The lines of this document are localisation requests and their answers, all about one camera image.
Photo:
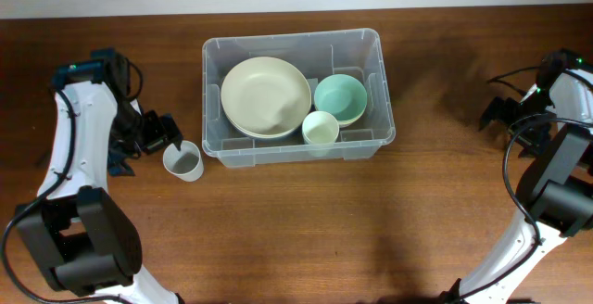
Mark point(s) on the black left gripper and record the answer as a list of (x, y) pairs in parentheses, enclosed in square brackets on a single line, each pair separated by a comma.
[(164, 131)]

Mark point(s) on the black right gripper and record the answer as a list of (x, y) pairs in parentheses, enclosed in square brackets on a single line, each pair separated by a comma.
[(533, 142)]

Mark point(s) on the grey translucent cup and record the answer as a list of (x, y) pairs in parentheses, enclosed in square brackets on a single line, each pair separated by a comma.
[(184, 162)]

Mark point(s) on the beige bowl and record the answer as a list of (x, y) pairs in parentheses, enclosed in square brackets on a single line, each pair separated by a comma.
[(265, 84), (267, 125)]

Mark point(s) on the cream cup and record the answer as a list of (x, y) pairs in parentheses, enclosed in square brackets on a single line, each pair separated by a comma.
[(320, 127)]

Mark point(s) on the mint green bowl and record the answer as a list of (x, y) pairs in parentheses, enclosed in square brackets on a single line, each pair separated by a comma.
[(338, 93)]

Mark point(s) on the mint green cup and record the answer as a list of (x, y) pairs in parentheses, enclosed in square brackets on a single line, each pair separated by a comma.
[(320, 150)]

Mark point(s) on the yellow bowl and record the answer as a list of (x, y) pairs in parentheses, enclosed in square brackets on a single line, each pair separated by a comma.
[(347, 118)]

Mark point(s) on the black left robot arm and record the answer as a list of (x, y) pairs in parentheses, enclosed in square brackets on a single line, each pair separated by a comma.
[(79, 238)]

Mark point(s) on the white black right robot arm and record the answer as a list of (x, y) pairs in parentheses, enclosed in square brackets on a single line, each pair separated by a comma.
[(552, 122)]

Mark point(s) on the clear plastic storage bin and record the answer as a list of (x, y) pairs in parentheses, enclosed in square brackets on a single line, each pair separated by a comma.
[(357, 53)]

